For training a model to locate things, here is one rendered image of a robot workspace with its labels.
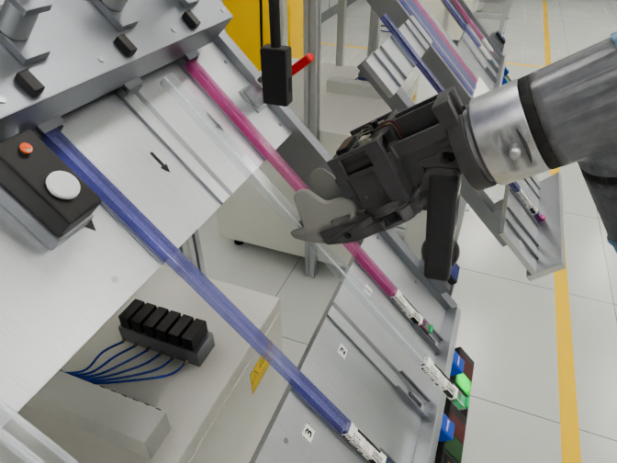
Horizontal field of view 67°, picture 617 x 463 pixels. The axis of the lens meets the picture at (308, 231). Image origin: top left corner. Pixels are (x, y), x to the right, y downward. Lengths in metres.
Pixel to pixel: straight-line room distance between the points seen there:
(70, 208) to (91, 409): 0.44
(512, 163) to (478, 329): 1.44
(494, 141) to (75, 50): 0.35
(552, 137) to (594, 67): 0.05
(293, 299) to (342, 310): 1.21
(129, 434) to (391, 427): 0.36
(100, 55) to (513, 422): 1.43
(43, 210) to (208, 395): 0.48
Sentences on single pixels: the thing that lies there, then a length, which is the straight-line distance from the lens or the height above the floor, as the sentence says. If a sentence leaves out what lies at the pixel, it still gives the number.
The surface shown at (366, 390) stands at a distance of 0.59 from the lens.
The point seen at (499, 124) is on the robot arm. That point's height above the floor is 1.13.
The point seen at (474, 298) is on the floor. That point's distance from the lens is 1.91.
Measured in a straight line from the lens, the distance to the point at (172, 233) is 0.48.
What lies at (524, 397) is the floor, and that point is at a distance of 1.67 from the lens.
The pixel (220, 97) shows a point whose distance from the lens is 0.61.
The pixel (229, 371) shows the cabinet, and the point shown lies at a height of 0.62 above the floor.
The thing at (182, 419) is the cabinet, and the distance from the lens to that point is 0.78.
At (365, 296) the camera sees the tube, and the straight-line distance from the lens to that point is 0.53.
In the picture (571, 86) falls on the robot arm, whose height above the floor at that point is 1.16.
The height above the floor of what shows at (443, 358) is 0.73.
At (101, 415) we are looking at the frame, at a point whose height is 0.67.
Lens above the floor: 1.27
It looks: 37 degrees down
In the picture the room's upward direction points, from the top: straight up
